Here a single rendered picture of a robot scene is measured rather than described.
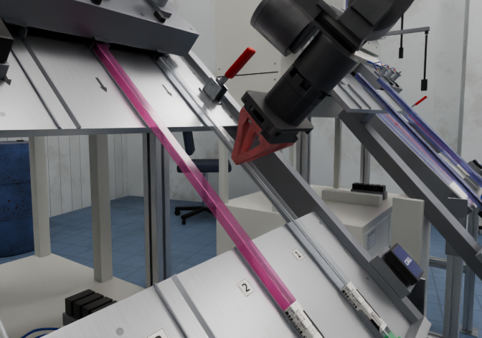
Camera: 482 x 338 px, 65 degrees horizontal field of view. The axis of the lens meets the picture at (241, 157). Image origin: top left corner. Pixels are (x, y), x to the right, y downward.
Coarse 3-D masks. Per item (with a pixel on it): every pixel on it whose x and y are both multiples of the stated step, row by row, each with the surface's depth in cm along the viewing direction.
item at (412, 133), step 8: (360, 80) 82; (368, 88) 81; (376, 96) 80; (384, 104) 79; (392, 112) 78; (400, 120) 77; (408, 128) 76; (416, 136) 75; (424, 144) 74; (432, 152) 73; (440, 160) 72; (448, 168) 72; (456, 176) 71; (464, 184) 70; (472, 192) 69; (472, 200) 69; (480, 200) 68; (480, 208) 68
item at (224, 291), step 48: (288, 240) 46; (336, 240) 53; (192, 288) 33; (240, 288) 36; (288, 288) 40; (336, 288) 45; (48, 336) 24; (96, 336) 25; (144, 336) 27; (192, 336) 29; (240, 336) 32; (288, 336) 35; (336, 336) 39
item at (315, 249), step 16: (160, 64) 60; (176, 80) 58; (192, 96) 56; (208, 112) 56; (224, 128) 55; (224, 144) 54; (256, 176) 51; (272, 192) 50; (288, 208) 49; (288, 224) 48; (304, 240) 47; (320, 256) 46; (336, 272) 45; (384, 336) 42
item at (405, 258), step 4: (396, 248) 52; (400, 248) 53; (396, 252) 51; (400, 252) 52; (404, 252) 53; (400, 256) 51; (404, 256) 51; (408, 256) 52; (404, 260) 50; (408, 260) 51; (412, 260) 52; (408, 264) 50; (412, 264) 51; (416, 264) 52; (408, 268) 50; (412, 268) 50; (416, 268) 51; (420, 268) 52; (412, 272) 50; (416, 272) 50; (420, 272) 51; (416, 276) 49
